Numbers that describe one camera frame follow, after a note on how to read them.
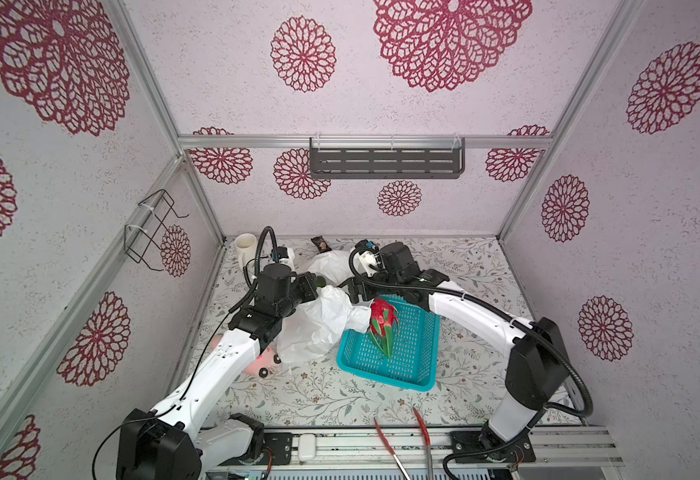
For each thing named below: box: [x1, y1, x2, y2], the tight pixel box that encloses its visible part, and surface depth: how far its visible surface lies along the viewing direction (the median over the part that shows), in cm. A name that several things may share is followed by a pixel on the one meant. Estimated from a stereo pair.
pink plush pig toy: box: [244, 348, 282, 379], surface depth 85 cm
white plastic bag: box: [277, 250, 372, 363], surface depth 78 cm
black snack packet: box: [310, 235, 332, 253], surface depth 119 cm
